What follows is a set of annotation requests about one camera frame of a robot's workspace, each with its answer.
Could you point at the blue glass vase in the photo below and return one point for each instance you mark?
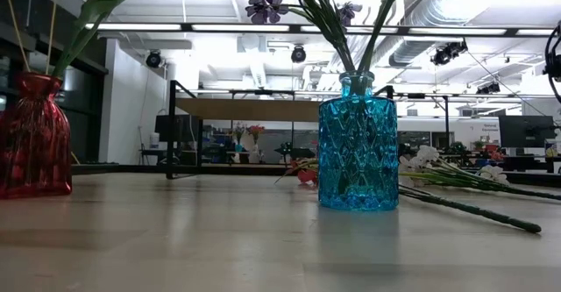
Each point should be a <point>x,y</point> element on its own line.
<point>357,151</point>

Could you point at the purple flower bunch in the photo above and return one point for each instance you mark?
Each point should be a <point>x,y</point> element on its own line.
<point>265,9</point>

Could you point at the white flower bunch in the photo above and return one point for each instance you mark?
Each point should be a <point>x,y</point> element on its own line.
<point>427,153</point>

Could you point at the red flower bunch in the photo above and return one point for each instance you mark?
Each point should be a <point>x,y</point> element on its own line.
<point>482,213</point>

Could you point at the red glass vase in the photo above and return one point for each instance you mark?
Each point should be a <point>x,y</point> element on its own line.
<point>35,151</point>

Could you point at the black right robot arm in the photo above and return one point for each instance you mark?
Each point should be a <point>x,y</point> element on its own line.
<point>553,66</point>

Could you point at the vase with red flowers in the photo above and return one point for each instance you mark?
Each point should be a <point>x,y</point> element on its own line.
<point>255,134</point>

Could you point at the wooden shelf with black legs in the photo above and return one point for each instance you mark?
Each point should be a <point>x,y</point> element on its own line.
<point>250,110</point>

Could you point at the vase with pink flowers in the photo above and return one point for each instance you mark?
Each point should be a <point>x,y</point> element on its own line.
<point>239,134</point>

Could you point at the small black desk device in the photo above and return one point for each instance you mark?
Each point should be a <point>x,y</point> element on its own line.
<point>298,152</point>

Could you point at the black ceiling spotlight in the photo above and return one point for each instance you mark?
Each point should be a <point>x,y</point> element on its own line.
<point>298,54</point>
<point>153,59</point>

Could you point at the dark computer monitor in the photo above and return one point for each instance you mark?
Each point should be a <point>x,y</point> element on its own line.
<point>526,130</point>
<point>184,127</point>

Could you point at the black LED light bar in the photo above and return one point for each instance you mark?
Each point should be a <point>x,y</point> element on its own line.
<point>293,29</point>

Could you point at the white container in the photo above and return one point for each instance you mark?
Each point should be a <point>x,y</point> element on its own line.
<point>154,140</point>

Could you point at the black track light cluster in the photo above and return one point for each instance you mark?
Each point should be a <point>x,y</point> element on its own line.
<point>447,53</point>
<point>488,88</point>

